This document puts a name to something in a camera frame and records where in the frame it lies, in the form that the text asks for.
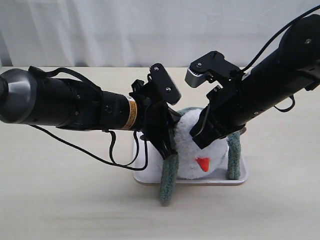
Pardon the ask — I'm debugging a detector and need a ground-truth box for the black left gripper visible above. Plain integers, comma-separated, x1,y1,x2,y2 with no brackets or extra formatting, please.
129,79,182,160

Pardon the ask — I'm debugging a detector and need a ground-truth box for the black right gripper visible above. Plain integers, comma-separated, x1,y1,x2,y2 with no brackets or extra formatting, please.
190,84,248,149

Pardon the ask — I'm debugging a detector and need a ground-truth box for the white plush snowman toy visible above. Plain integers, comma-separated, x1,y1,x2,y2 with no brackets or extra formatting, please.
172,109,248,181

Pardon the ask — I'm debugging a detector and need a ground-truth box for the green fleece scarf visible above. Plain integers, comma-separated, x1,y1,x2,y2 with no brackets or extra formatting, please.
158,106,243,208

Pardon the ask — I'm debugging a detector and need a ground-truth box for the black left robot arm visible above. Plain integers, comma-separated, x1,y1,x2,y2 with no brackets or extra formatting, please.
0,63,181,159

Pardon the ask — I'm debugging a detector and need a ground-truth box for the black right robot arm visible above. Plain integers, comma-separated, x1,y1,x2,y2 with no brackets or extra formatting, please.
185,14,320,149

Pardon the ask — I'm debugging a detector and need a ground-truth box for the white plastic tray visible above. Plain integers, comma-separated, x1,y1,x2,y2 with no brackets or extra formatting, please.
133,132,249,186

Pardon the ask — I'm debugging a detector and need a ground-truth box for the white backdrop curtain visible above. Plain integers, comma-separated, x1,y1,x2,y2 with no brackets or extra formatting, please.
0,0,319,67

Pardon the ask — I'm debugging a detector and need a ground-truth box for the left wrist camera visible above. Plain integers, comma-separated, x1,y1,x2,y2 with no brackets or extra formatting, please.
149,63,182,106

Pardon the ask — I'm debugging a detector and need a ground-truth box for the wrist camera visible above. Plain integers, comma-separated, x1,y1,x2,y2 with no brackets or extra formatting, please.
184,51,240,88
149,63,182,106

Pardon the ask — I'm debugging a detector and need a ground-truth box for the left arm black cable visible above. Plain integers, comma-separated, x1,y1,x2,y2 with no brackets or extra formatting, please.
29,66,150,172

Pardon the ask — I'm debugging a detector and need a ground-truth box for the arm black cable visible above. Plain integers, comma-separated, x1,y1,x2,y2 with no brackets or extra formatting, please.
239,3,320,113
29,66,150,172

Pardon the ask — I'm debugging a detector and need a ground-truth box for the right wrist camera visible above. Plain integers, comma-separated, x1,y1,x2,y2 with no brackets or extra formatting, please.
184,51,240,88

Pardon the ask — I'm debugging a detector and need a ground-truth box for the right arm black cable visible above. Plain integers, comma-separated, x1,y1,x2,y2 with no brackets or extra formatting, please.
239,3,320,113

